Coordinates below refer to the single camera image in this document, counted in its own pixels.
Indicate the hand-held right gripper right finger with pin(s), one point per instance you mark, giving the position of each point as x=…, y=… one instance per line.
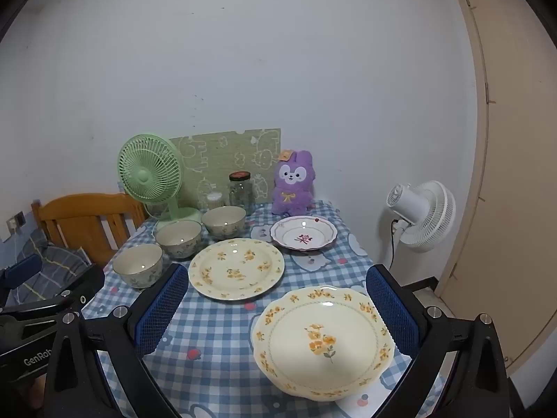
x=391, y=309

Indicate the green printed board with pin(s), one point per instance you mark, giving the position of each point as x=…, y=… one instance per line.
x=226, y=156

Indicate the grey plaid cloth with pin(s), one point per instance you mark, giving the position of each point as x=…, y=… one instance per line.
x=52, y=261

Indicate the white red-trim plate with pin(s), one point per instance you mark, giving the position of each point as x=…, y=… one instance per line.
x=303, y=234

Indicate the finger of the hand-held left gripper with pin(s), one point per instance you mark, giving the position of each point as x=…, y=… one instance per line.
x=21, y=270
x=87, y=283

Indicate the purple plush toy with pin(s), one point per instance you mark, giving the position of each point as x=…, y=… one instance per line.
x=292, y=187

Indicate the glass jar with dark lid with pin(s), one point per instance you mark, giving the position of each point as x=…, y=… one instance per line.
x=241, y=191

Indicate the wall socket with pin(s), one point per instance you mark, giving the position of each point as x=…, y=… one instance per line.
x=18, y=218

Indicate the round yellow floral plate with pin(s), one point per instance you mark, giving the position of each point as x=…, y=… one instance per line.
x=237, y=268

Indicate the scalloped yellow floral plate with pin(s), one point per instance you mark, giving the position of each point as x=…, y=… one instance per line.
x=324, y=339

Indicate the white standing fan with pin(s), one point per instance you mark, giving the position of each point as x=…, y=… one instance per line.
x=422, y=213

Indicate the green desk fan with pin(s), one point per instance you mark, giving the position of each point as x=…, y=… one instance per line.
x=150, y=174

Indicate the cotton swab container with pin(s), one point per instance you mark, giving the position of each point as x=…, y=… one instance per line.
x=214, y=200

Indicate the cream floral bowl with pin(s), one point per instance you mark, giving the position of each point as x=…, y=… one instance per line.
x=179, y=238
x=138, y=265
x=224, y=222

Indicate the blue checkered tablecloth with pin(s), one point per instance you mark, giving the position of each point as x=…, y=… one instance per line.
x=217, y=357

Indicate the beige door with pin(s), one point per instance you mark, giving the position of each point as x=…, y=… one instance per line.
x=513, y=183

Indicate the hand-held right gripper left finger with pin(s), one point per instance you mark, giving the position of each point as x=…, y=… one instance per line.
x=161, y=309

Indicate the wooden chair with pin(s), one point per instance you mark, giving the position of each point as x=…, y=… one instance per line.
x=82, y=217

